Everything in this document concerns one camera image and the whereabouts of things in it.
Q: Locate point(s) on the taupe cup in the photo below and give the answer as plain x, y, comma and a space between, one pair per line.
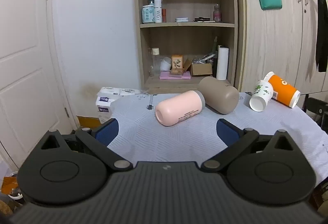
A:
221, 96

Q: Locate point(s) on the wooden wardrobe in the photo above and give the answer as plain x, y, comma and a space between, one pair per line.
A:
281, 44

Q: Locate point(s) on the open cardboard box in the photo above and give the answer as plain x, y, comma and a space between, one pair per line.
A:
201, 69

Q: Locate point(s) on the flat white tin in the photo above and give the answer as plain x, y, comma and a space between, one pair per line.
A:
182, 19

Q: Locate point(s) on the white paper roll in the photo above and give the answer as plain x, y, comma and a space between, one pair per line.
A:
222, 62

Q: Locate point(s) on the white door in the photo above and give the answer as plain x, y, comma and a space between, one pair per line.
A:
23, 60

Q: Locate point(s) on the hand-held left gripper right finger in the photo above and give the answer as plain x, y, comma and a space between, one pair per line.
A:
226, 132

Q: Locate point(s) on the pink small bottle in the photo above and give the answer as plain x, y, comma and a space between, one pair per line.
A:
217, 14

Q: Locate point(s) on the wooden shelf unit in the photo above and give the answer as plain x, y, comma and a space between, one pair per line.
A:
187, 37

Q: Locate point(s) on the orange paper cup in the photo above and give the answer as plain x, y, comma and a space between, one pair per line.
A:
283, 89

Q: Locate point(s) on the yellow box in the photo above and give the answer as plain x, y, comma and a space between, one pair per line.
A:
88, 121

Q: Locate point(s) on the white floral paper cup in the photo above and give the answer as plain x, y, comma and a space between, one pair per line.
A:
261, 93

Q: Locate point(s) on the orange floral box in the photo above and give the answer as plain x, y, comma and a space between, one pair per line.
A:
177, 64

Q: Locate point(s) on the flat pink box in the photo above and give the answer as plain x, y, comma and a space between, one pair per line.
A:
174, 75

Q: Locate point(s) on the white tube bottle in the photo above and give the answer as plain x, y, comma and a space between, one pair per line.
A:
158, 11

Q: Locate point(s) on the black chair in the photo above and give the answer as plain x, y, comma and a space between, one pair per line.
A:
317, 111

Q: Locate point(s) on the white tissue pack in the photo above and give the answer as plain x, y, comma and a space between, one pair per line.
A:
103, 105
117, 91

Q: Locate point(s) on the pale blue patterned tablecloth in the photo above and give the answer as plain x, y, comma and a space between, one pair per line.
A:
179, 142

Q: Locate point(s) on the small red box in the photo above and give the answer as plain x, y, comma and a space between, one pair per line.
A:
164, 15

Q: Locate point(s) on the white plastic cup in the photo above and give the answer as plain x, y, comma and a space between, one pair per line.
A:
166, 64

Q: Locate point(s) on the pink cup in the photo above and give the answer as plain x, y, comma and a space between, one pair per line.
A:
176, 107

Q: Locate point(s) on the orange bag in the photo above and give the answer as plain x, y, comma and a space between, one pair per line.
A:
9, 185

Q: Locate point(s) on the small black tools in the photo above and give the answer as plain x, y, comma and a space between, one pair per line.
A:
202, 19

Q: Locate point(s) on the dark green bottle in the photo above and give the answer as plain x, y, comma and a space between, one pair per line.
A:
215, 55

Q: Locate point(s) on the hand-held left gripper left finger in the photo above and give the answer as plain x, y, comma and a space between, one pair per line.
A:
109, 131

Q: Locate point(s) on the black ribbon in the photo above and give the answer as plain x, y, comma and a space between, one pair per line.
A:
322, 27

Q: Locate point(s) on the clear bottle cream cap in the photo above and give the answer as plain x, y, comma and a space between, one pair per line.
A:
155, 62

